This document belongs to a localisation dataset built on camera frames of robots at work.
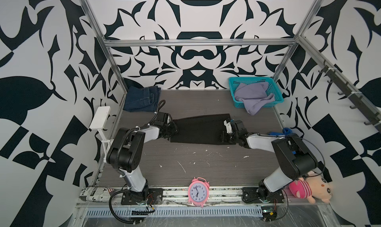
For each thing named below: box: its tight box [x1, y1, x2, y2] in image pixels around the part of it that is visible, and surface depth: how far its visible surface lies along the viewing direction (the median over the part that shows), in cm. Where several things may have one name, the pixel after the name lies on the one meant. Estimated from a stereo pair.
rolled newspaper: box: [78, 186, 115, 203], surface depth 74 cm
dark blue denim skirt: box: [123, 85, 162, 113], surface depth 110 cm
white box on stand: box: [89, 106, 115, 164], surface depth 77 cm
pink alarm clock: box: [187, 176, 210, 208], surface depth 75 cm
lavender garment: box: [234, 81, 276, 116], surface depth 117 cm
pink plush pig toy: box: [288, 172, 333, 205], surface depth 73 cm
